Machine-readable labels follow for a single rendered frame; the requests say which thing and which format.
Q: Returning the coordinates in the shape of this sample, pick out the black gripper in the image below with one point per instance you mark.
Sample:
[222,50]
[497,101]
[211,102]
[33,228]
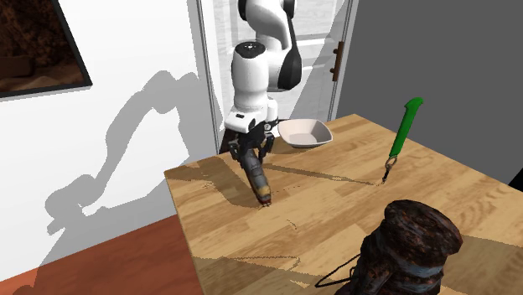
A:
[251,139]

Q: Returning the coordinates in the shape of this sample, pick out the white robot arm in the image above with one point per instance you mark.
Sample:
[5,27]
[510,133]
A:
[249,81]

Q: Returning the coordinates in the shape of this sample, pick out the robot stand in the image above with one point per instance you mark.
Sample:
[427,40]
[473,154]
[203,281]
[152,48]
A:
[224,143]

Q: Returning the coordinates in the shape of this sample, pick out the white square bowl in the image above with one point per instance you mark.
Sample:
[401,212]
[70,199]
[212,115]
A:
[304,133]

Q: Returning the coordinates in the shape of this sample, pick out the dark brown laced boot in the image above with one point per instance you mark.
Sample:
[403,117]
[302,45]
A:
[408,245]

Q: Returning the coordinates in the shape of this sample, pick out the black-framed brown wall picture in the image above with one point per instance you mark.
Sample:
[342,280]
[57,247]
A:
[32,45]

